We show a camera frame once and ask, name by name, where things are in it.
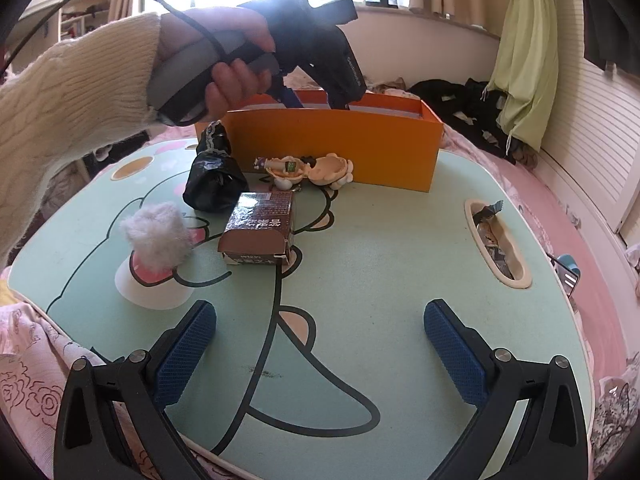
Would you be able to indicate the black clothing heap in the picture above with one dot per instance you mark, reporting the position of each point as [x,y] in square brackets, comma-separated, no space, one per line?
[465,110]

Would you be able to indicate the white slatted cabinet door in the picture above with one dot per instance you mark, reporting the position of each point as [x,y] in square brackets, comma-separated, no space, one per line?
[595,135]

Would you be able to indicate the crumpled black plastic bag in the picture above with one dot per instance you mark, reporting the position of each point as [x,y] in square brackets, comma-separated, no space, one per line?
[214,137]

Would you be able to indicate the black plastic bag roll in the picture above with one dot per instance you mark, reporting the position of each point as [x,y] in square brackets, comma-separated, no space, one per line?
[210,185]

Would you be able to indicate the white fluffy ball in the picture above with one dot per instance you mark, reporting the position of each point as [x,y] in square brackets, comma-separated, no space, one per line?
[155,235]

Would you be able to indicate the crumpled wrappers pile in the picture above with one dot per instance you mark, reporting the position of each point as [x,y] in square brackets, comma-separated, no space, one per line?
[497,247]

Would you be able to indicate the person's left hand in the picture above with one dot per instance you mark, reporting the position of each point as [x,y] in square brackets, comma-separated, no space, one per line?
[225,22]

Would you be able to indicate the small doll figurine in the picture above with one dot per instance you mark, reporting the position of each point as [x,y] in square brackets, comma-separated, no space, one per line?
[282,170]

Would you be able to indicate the cartoon print desktop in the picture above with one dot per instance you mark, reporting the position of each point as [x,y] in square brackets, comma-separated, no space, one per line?
[390,260]

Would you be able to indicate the smartphone with blue case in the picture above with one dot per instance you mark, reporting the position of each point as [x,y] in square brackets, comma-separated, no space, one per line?
[567,272]

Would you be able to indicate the orange cardboard box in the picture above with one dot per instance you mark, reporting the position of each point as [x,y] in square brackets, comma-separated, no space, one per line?
[340,150]

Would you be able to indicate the brown drink carton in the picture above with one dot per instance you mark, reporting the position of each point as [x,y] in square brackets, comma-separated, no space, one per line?
[255,230]

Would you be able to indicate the light green hanging cloth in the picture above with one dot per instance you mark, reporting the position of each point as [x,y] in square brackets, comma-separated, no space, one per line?
[525,60]

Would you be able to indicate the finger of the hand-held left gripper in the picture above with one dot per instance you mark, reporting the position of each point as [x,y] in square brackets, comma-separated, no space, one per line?
[290,97]

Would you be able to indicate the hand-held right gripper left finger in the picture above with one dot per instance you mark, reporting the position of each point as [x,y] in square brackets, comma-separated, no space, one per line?
[185,355]

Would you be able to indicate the dark hanging garment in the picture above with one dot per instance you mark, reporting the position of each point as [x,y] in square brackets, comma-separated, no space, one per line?
[610,25]

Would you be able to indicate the dark foil wrapper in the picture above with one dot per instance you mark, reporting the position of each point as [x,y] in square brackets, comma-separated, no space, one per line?
[487,210]

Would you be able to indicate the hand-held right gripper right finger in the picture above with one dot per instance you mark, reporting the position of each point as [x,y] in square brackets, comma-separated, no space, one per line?
[452,355]

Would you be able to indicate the white wall shelf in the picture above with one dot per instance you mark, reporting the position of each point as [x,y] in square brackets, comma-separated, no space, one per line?
[75,25]

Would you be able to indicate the floral printed bag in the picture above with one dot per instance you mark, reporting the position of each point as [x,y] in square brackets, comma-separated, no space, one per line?
[615,415]

